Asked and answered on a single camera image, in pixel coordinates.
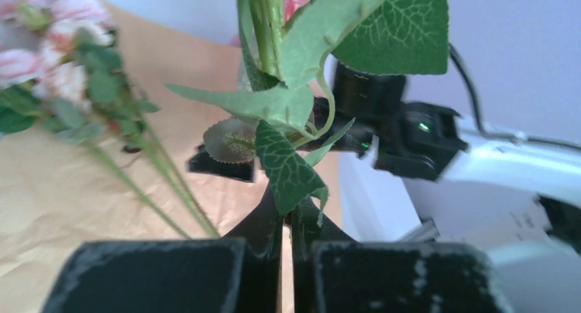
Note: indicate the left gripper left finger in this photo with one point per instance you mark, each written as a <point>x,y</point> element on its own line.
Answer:
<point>259,289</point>

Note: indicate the pink flower stem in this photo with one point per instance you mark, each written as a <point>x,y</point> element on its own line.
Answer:
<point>87,89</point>
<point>289,103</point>
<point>22,101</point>

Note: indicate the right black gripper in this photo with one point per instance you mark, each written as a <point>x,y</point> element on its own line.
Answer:
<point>228,149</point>

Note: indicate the orange kraft wrapping paper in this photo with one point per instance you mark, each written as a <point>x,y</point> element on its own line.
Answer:
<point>55,196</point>

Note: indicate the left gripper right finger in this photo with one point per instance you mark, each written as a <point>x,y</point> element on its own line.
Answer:
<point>304,232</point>

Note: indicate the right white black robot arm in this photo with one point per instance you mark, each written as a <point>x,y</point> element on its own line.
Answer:
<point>419,140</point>

